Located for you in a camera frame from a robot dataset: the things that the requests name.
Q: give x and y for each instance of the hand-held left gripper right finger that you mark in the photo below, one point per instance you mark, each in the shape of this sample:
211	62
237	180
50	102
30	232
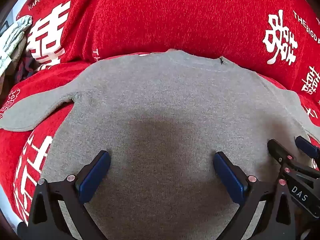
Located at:
228	177

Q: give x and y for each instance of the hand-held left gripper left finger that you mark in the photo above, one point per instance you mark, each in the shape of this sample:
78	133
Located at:
96	176

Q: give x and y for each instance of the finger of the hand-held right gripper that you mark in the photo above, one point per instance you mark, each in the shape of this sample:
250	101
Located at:
306	146
276	150

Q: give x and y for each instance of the grey knit sweater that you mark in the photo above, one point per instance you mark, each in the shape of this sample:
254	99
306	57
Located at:
160	105

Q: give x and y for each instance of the dark cloth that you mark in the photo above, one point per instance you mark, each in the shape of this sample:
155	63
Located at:
25	66

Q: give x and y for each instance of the brown-grey cloth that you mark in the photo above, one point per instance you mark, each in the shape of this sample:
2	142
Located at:
20	53

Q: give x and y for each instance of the light grey patterned garment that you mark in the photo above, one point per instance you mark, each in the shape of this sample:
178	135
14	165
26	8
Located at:
12	37

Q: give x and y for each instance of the red printed blanket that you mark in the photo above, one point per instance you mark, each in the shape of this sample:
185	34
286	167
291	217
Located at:
175	12

